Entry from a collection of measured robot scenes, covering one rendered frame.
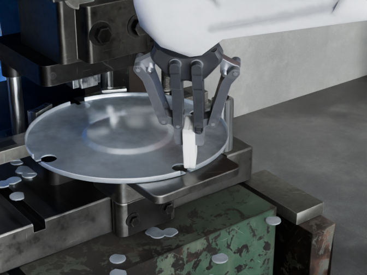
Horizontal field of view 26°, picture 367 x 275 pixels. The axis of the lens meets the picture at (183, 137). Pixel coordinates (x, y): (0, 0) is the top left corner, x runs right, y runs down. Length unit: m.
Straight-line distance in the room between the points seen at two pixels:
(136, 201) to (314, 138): 1.89
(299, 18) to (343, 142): 2.34
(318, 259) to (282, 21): 0.68
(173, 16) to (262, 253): 0.64
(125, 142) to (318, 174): 1.67
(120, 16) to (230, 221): 0.35
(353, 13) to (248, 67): 2.47
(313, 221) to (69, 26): 0.48
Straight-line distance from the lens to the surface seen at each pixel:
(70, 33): 1.09
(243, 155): 1.27
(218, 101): 0.96
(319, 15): 0.62
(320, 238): 1.25
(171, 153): 1.08
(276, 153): 2.84
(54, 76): 1.11
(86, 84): 1.20
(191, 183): 1.01
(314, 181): 2.67
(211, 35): 0.69
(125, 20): 1.10
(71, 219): 1.12
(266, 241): 1.26
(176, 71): 0.93
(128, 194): 1.12
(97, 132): 1.14
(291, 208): 1.24
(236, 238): 1.20
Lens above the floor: 1.27
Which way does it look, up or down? 26 degrees down
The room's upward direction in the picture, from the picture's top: straight up
